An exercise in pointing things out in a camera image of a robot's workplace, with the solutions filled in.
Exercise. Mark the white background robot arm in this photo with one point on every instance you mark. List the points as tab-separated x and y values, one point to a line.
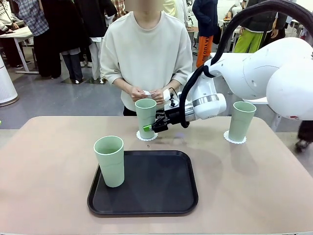
232	11

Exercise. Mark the person's left hand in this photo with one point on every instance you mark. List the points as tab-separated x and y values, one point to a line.
158	96

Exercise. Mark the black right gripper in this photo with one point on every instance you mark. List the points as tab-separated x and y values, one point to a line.
173	117

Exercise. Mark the small wooden table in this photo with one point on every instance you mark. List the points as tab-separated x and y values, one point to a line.
192	29

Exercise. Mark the person in long black coat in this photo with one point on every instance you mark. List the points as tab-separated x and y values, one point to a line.
66	24

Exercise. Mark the person's left forearm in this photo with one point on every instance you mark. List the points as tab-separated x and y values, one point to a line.
176	82

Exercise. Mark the person in navy top orange trousers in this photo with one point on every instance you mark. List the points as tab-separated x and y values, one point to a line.
203	49

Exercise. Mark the person in black jacket white trousers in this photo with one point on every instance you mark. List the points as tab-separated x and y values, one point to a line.
97	14

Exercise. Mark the person's right hand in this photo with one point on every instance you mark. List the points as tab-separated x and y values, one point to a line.
137	94

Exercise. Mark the person's right forearm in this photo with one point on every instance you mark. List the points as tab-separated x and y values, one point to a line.
123	84

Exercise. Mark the person in black printed trousers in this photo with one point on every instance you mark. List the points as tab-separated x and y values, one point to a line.
278	30

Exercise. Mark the light green plastic cup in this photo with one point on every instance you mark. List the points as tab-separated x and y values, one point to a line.
110	166
240	122
144	115

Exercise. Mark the white desk with metal legs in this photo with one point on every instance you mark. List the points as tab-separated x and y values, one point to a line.
17	33

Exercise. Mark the person in blue plaid shirt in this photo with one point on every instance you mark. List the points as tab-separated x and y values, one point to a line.
31	14

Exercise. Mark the person in white shirt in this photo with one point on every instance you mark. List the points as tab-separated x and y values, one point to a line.
182	11

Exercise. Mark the white scalloped paper coaster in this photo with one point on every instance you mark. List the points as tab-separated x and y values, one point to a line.
147	92
236	142
146	140

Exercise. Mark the white cylindrical air purifier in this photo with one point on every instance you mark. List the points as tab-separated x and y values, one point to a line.
6	85

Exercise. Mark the person in patterned knit sweater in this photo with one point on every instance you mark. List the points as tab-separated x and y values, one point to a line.
5	19

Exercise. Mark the person in black puffer lime trousers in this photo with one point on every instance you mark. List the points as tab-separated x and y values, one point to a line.
247	41

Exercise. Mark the person in yellow shirt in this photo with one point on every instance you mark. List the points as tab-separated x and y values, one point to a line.
170	6

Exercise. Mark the person in beige sweater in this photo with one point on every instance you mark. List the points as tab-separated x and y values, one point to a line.
146	54

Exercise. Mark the black plastic serving tray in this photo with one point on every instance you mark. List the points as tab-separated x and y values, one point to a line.
151	191

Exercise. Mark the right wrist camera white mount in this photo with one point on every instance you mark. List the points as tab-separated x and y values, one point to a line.
166	95

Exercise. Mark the person in orange plaid shirt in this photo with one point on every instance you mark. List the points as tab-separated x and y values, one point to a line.
119	6

